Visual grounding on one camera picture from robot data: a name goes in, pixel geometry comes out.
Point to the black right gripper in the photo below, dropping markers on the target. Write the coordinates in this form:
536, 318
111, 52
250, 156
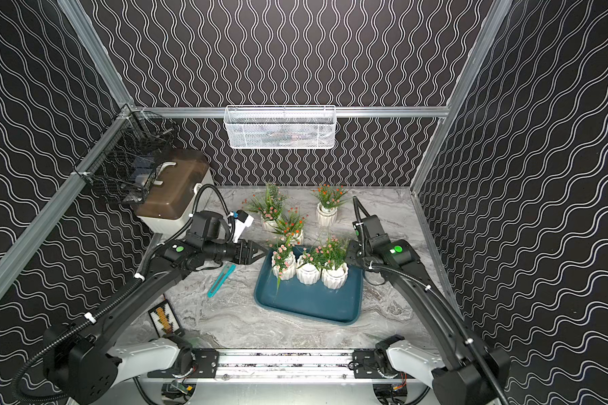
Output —
352, 246

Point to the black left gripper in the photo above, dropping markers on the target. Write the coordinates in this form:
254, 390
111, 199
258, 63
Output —
241, 251

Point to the white pot green plant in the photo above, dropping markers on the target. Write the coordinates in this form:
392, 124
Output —
332, 263

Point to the white pot pink flowers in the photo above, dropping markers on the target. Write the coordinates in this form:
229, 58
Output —
283, 260

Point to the pink flower potted plant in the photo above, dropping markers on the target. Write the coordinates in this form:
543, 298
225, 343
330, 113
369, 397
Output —
307, 272

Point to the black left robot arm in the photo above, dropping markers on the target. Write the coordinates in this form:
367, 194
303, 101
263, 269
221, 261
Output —
75, 360

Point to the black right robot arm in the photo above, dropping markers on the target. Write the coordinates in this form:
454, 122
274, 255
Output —
435, 314

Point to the back left potted plant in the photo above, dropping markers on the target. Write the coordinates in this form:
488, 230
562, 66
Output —
268, 205

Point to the red flower potted plant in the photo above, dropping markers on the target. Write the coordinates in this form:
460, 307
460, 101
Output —
290, 225

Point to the back right potted plant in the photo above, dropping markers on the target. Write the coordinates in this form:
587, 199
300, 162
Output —
330, 199

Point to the brown lid storage box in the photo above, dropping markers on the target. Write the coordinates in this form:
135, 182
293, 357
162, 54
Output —
172, 194

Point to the teal plastic tray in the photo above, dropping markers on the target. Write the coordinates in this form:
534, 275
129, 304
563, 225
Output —
314, 302

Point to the patterned card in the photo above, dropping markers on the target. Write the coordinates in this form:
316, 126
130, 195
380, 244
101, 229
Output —
164, 319

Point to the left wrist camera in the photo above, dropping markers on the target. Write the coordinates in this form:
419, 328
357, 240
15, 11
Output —
242, 220

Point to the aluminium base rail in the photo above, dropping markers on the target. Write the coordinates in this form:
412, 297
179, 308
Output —
166, 360

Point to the white wire wall basket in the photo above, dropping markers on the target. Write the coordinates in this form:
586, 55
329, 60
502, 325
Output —
263, 127

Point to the black wire wall basket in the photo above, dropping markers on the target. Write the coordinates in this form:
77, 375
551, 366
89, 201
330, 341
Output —
125, 171

